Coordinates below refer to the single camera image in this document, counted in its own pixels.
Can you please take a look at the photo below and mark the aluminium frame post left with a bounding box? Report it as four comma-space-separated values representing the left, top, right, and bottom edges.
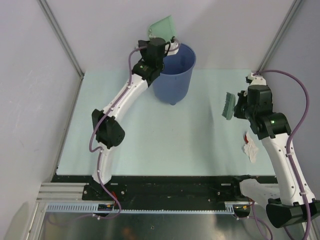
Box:
36, 0, 85, 80

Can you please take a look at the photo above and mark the light green plastic dustpan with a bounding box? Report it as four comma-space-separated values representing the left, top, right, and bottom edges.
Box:
147, 15, 178, 42

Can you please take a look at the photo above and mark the white paper scrap right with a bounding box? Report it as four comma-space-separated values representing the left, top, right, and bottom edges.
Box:
243, 141, 259, 164

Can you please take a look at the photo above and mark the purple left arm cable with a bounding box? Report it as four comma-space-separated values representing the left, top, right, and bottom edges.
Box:
47, 37, 181, 227

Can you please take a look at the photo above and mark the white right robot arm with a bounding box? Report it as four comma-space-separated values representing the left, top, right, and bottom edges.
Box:
230, 85, 320, 228

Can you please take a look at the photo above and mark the aluminium frame post right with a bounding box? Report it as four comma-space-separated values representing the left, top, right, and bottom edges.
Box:
256, 0, 305, 72

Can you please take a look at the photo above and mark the light green hand brush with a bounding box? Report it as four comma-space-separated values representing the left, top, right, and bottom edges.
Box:
222, 92, 236, 121

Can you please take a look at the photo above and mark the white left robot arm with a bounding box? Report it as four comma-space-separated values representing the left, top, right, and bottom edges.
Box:
89, 37, 180, 200

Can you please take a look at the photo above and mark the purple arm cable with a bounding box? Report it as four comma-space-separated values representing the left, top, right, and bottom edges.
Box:
47, 37, 181, 227
236, 69, 313, 240

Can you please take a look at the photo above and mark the blue plastic waste bin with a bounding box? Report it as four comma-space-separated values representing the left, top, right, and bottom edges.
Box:
151, 44, 197, 106

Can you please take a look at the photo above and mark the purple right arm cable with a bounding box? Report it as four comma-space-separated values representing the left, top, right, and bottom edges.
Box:
236, 69, 313, 240

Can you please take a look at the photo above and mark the aluminium frame post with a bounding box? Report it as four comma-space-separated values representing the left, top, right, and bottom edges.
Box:
256, 0, 305, 72
36, 0, 85, 80

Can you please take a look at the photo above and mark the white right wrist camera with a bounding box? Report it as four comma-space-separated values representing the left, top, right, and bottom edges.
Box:
245, 72, 267, 86

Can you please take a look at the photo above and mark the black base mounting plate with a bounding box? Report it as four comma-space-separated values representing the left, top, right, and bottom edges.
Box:
51, 174, 278, 202

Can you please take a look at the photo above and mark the aluminium frame rail front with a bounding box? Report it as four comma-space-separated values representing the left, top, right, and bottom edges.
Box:
36, 182, 311, 206

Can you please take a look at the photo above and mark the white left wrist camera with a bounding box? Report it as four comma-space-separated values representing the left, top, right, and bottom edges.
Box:
164, 41, 181, 56

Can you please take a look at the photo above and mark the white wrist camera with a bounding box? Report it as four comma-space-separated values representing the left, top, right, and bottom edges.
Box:
245, 72, 267, 86
164, 41, 181, 56

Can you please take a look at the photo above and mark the white cable duct strip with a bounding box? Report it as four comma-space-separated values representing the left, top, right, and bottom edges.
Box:
46, 202, 235, 215

